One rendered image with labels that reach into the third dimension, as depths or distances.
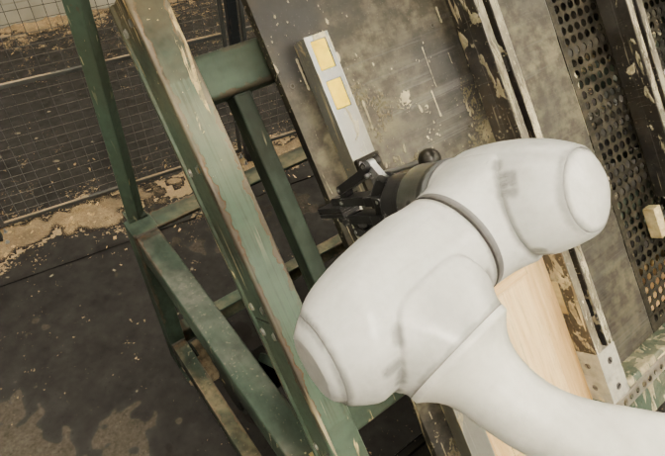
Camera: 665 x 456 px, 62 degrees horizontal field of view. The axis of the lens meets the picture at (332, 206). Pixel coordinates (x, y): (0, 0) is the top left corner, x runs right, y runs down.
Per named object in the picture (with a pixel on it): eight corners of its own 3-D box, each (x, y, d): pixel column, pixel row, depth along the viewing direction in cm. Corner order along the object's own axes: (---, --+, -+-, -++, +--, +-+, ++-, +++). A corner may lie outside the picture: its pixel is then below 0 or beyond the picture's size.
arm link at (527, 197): (468, 131, 58) (382, 198, 52) (603, 99, 44) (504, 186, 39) (512, 216, 60) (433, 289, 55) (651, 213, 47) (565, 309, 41)
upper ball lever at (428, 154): (369, 191, 95) (440, 170, 88) (361, 171, 94) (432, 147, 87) (378, 184, 98) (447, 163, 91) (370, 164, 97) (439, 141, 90)
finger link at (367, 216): (408, 202, 68) (413, 212, 68) (362, 207, 78) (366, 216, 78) (384, 215, 66) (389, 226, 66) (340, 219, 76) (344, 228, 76)
